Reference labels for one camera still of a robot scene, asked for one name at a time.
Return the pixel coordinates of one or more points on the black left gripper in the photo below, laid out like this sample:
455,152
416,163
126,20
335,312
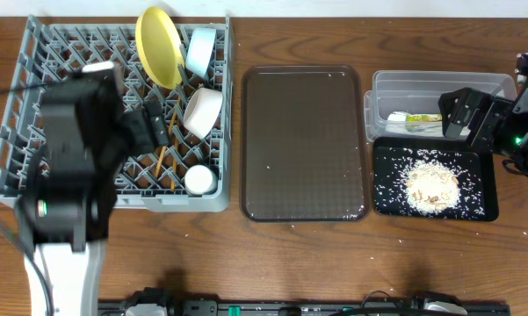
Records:
137,130

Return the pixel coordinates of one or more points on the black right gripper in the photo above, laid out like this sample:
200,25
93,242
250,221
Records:
494,111

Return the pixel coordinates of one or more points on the wooden chopstick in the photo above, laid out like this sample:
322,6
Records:
175,144
164,147

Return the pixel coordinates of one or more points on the yellow green snack wrapper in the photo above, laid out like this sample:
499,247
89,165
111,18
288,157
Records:
424,118

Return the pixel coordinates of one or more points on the pink bowl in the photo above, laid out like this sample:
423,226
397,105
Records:
202,111

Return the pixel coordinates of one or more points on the white cup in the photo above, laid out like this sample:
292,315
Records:
200,180

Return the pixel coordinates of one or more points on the yellow plate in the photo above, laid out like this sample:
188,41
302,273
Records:
158,46

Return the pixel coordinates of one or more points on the blue bowl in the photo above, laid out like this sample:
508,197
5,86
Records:
200,50

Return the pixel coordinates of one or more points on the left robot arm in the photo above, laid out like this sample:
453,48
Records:
70,192

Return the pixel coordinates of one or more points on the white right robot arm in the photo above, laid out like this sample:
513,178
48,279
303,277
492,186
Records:
513,136

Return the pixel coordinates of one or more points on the rice food waste pile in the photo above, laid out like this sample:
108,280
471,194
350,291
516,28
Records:
431,187

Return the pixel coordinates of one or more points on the black waste tray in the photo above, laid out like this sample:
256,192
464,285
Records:
393,157

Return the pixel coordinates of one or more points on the clear plastic bin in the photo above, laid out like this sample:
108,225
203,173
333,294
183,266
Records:
418,92

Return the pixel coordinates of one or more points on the grey dish rack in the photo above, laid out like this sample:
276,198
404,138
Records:
49,53

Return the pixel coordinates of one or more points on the dark brown serving tray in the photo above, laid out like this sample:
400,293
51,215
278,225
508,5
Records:
304,157

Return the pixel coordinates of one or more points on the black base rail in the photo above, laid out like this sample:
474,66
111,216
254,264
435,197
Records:
153,301

